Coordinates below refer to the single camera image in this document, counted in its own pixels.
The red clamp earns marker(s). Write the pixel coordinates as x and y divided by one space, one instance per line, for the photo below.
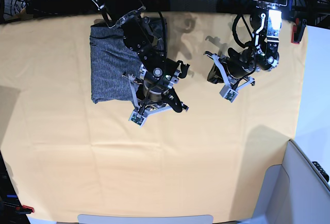
23 209
298 30

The grey long-sleeve T-shirt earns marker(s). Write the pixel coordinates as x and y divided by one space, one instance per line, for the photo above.
110 59

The red clamp right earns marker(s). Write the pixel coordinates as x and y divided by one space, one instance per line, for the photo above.
298 30

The white box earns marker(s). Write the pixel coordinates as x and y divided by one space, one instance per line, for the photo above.
293 191

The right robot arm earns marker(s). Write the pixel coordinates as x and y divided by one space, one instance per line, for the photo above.
147 37

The yellow table cloth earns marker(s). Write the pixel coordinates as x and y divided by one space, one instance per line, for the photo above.
68 156

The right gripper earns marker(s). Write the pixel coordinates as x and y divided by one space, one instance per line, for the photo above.
159 94

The dark round stool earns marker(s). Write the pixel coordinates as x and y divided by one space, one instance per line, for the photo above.
235 6

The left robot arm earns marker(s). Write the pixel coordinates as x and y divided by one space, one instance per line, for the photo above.
261 52

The black remote control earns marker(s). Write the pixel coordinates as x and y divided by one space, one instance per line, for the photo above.
321 170

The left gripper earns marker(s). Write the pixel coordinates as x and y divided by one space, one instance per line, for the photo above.
234 67

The red clamp left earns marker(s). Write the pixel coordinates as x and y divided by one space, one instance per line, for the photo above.
23 209

